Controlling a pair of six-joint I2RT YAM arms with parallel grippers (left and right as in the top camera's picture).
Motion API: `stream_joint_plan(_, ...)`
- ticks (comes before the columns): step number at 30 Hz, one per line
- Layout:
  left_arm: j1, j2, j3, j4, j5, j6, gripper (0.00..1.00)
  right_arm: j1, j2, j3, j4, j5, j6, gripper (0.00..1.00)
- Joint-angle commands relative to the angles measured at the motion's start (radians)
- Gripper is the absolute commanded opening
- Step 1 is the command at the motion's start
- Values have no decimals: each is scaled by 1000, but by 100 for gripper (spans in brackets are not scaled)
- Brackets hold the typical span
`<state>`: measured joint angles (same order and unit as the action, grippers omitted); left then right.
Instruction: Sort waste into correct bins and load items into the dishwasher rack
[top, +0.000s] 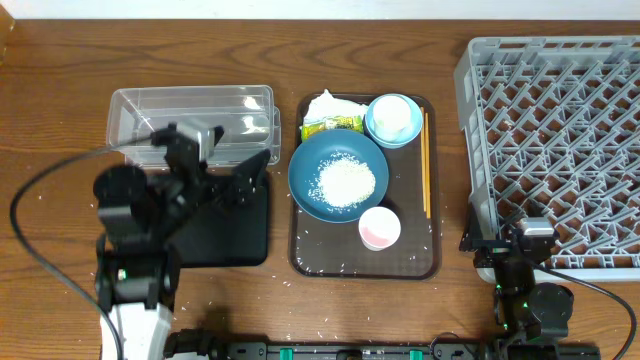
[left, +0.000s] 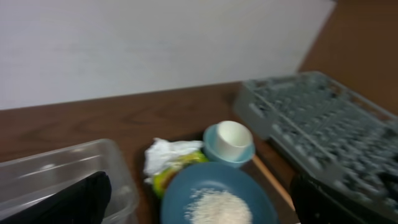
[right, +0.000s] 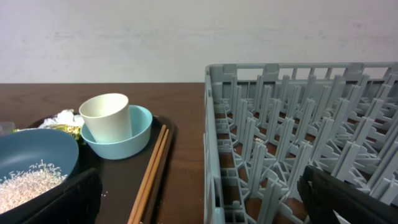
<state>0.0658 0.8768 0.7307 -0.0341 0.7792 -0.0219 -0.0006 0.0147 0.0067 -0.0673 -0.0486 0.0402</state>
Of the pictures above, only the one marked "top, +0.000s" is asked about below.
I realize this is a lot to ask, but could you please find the wooden chopstick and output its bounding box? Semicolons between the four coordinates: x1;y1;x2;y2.
423;111;432;219
420;106;428;217

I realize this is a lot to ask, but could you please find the pink cup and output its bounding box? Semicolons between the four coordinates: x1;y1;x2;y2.
358;206;401;251

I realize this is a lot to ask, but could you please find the white cup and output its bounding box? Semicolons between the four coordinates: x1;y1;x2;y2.
372;95;411;142

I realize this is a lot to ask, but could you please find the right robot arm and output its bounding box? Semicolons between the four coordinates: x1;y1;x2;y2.
459;209;601;360

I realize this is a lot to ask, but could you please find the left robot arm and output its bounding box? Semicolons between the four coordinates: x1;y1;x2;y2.
93;123;271;359

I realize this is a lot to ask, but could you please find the grey dishwasher rack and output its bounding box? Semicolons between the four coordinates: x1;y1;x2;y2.
454;35;639;282

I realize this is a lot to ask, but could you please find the black tray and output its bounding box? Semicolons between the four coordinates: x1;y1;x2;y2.
170;175;270;268

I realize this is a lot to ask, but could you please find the clear plastic bin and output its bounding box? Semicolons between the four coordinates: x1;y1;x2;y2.
106;85;281;168

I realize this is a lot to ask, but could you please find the dark blue plate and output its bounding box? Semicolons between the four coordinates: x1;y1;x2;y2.
288;130;390;223

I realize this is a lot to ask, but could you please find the pile of white rice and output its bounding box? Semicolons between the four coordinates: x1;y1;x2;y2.
308;151;376;212

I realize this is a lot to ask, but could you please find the crumpled white green wrapper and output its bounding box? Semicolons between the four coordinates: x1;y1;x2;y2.
300;89;368;142

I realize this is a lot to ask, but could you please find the brown serving tray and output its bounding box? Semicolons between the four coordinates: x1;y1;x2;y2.
288;95;442;280

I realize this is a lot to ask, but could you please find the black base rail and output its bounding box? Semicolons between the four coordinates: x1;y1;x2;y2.
161;329;601;360

